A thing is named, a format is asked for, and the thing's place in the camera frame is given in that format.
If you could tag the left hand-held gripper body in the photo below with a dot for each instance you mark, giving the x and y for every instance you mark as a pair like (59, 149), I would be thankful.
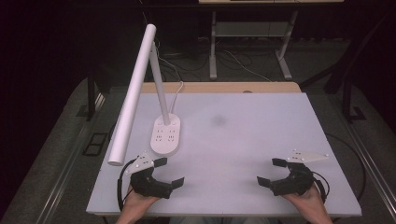
(149, 185)

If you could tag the black metal stand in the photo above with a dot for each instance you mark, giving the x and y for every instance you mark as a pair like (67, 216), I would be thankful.
(91, 96)
(348, 77)

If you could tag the black floor socket frame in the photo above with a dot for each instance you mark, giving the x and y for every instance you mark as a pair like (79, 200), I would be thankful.
(95, 144)

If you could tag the white desk lamp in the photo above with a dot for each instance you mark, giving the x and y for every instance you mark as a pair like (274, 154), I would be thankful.
(134, 93)

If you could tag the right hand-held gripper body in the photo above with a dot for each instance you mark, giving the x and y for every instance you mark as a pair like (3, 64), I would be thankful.
(295, 182)

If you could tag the aluminium floor rail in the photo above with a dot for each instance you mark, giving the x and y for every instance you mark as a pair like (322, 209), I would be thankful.
(62, 177)
(373, 168)

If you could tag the grey metal desk frame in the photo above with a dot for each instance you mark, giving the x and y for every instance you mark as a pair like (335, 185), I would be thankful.
(249, 29)

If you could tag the person's right hand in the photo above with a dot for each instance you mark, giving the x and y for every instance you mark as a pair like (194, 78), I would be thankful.
(303, 202)

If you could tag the person's left hand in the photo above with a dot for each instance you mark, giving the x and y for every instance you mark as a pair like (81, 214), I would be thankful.
(138, 202)

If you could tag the white table mat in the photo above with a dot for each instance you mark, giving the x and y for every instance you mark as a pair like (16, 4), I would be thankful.
(236, 140)

